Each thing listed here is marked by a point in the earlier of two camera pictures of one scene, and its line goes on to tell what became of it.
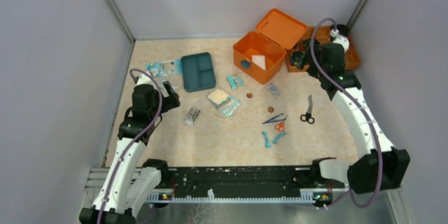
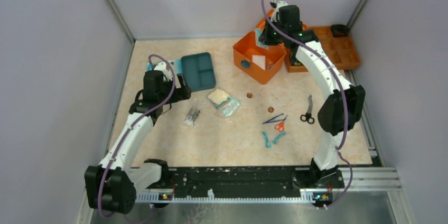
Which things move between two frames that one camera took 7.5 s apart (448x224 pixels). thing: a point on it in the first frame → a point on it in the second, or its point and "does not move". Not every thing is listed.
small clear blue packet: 273,90 → 270,65
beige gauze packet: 219,98 does not move
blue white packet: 160,68 does not move
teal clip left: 268,145 does not move
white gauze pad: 259,60 does not move
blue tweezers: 271,119 does not move
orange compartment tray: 322,34 does not move
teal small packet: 235,81 → 258,31
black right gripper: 305,56 → 265,36
